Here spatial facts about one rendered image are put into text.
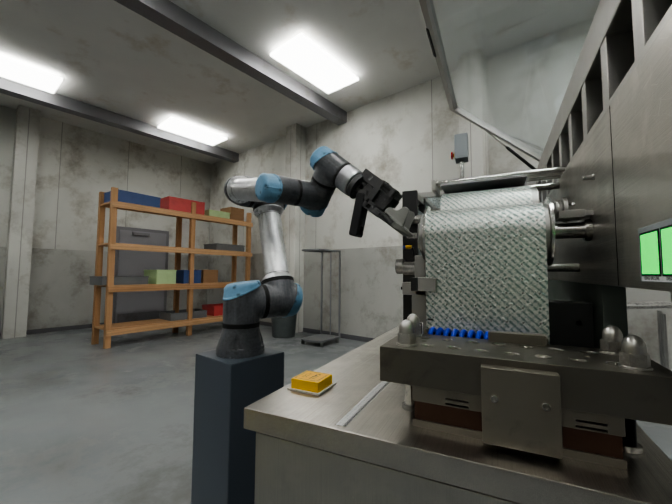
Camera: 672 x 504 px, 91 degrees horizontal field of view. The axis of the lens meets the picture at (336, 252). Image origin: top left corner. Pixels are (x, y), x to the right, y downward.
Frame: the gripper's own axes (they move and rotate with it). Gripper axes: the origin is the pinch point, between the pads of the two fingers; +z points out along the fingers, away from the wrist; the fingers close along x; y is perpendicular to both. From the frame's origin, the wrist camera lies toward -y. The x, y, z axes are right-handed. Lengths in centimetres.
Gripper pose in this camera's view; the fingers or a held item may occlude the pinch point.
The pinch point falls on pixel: (408, 236)
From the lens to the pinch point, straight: 83.6
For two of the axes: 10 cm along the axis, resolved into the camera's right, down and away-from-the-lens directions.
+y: 5.8, -7.8, -2.3
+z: 6.9, 6.2, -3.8
